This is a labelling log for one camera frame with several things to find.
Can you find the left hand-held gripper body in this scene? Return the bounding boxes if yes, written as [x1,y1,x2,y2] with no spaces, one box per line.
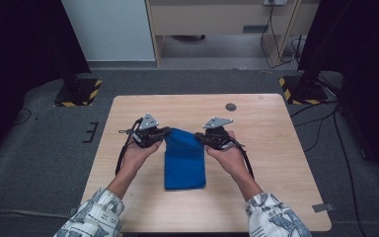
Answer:
[124,112,166,149]

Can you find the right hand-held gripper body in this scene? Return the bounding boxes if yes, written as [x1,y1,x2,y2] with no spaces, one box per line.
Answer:
[199,117,246,152]

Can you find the blue microfibre towel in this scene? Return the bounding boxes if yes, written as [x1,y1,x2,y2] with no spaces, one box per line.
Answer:
[163,126,207,192]

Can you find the person's left hand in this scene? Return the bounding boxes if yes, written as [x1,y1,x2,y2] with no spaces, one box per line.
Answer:
[120,137,164,177]

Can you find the person's right hand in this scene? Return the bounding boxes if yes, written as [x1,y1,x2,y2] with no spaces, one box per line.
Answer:
[204,129,251,181]

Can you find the striped black stand base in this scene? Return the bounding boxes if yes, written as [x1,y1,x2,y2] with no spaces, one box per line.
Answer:
[53,78,103,108]
[278,74,330,106]

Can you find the white cabinet panel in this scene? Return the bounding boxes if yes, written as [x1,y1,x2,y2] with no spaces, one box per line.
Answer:
[60,0,156,63]

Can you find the light wooden desk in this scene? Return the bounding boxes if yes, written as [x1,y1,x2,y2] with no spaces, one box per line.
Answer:
[144,0,322,67]

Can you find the grey tape strip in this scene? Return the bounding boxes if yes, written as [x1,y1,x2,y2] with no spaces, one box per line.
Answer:
[311,202,336,213]

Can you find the black curtain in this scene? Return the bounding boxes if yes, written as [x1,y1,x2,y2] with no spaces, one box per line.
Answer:
[297,0,379,181]
[0,0,92,169]

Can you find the left hand-held gripper black cable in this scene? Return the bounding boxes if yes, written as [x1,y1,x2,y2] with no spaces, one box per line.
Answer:
[114,117,145,176]

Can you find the hand-held gripper black cable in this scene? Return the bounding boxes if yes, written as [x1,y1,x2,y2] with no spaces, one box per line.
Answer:
[114,117,145,176]
[231,137,256,181]

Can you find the right hand-held gripper black cable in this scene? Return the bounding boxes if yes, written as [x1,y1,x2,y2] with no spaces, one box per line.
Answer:
[231,137,256,181]

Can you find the black power cable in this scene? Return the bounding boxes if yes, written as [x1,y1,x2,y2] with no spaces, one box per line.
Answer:
[260,3,298,69]

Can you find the thin black floor cable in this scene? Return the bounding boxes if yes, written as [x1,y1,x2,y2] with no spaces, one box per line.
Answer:
[13,108,34,126]

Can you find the long black floor cable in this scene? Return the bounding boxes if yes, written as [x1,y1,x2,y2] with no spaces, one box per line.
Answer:
[332,108,364,237]

